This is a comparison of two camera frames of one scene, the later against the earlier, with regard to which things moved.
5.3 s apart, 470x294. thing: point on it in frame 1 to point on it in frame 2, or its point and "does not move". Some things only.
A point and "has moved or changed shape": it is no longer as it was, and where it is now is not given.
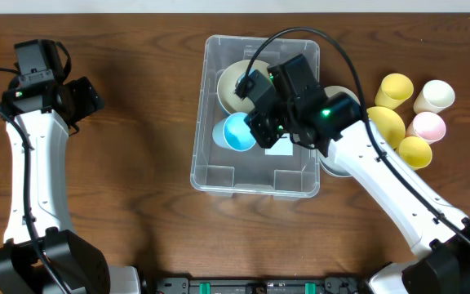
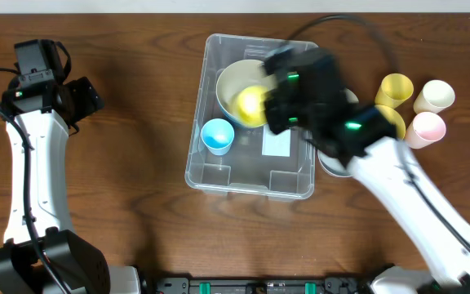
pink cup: [430, 126] does not move
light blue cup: [232, 132] to [217, 135]
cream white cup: [435, 96] does not move
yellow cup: [394, 90] does not move
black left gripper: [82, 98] does not move
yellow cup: [415, 152] has moved or changed shape
